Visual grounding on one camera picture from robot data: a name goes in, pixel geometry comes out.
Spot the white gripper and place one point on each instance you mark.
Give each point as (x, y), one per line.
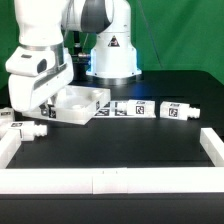
(36, 75)

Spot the white square table top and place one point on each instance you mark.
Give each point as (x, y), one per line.
(73, 104)

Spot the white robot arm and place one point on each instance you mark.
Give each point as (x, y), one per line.
(44, 23)

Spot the black vertical pole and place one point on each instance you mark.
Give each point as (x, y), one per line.
(77, 49)

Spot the white marker sheet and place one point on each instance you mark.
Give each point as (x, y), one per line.
(110, 111)

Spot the white U-shaped fence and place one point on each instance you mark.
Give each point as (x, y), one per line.
(113, 181)

